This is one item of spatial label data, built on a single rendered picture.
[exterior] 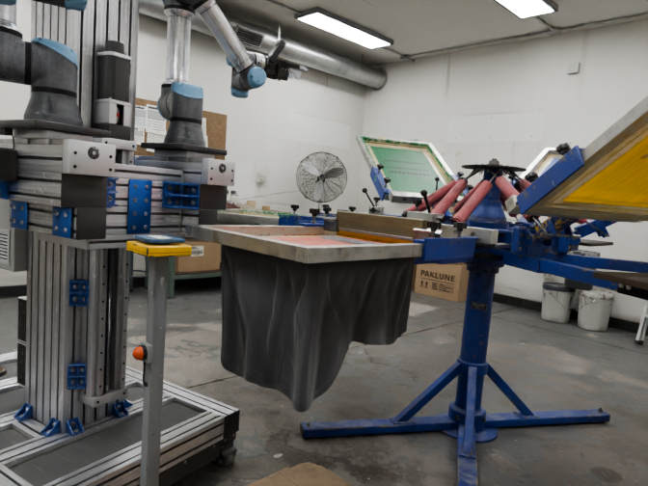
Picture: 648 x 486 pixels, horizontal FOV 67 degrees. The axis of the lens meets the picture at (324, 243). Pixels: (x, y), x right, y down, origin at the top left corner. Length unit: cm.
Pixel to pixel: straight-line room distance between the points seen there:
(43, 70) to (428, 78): 577
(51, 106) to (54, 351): 85
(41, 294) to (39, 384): 33
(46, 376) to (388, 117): 595
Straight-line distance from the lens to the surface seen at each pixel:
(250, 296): 153
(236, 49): 205
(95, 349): 190
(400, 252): 146
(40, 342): 206
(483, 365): 259
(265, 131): 626
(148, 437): 156
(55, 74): 163
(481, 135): 636
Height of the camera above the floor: 112
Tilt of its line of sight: 6 degrees down
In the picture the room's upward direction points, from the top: 4 degrees clockwise
